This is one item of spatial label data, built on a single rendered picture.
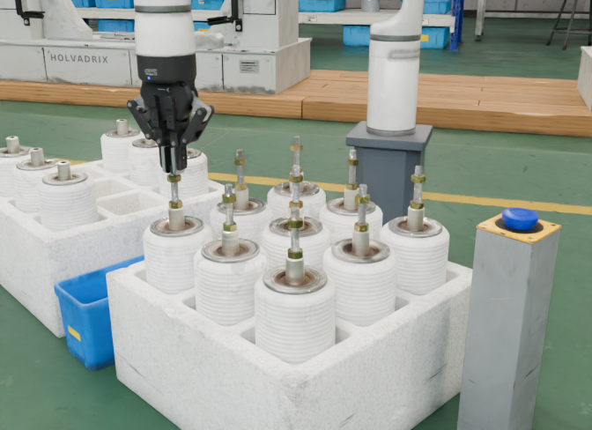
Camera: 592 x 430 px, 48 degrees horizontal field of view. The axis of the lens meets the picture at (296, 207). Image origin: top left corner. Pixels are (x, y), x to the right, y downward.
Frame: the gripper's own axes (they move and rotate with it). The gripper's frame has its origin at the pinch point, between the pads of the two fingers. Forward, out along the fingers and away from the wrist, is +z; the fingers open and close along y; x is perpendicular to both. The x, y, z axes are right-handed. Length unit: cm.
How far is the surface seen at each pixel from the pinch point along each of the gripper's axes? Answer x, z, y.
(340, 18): 429, 15, -165
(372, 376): -4.6, 21.9, 31.4
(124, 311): -6.6, 21.4, -5.3
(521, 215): 4.8, 2.0, 45.0
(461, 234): 77, 35, 22
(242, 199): 10.3, 8.3, 4.4
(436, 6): 448, 5, -93
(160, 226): -1.3, 9.7, -2.0
